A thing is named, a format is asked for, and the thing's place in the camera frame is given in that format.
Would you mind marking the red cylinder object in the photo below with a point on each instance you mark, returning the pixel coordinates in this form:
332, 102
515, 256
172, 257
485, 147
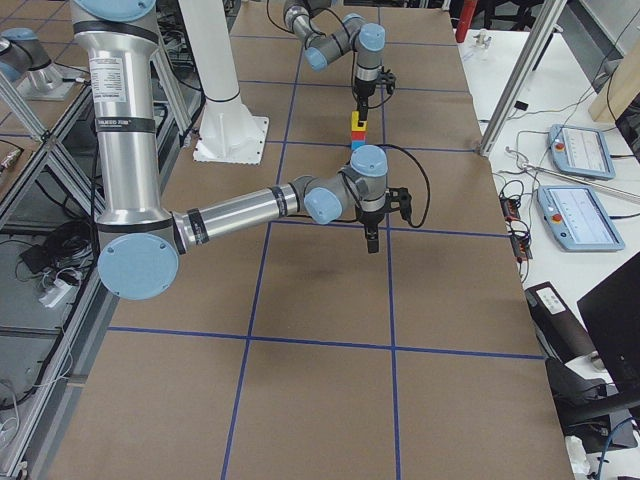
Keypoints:
465, 19

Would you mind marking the blue teach pendant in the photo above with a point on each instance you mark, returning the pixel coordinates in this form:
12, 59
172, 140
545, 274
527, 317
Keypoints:
577, 220
580, 151

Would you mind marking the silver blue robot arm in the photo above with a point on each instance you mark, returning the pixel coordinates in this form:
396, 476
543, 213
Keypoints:
141, 242
364, 40

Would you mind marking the near blue teach pendant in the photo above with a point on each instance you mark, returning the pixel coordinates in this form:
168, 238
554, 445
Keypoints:
577, 220

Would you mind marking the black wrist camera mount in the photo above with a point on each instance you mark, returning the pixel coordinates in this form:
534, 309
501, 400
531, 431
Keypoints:
400, 200
387, 80

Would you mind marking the white power strip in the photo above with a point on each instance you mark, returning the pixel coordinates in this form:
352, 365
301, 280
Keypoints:
55, 294

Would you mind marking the aluminium frame post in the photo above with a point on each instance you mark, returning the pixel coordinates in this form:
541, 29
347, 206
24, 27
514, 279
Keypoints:
532, 49

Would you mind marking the black monitor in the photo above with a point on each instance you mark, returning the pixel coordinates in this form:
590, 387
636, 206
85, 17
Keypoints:
610, 312

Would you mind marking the black cardboard roll box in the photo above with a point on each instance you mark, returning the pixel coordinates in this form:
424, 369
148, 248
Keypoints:
559, 328

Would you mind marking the yellow cube block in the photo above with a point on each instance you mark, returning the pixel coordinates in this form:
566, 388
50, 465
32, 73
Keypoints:
357, 124

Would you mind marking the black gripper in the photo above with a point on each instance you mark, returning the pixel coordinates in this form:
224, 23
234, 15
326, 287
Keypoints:
371, 218
362, 91

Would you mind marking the white pedestal column base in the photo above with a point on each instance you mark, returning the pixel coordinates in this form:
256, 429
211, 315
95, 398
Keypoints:
228, 132

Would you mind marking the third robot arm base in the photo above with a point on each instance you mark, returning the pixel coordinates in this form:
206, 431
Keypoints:
24, 59

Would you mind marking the far blue teach pendant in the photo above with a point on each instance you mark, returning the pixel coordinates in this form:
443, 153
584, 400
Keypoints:
580, 151

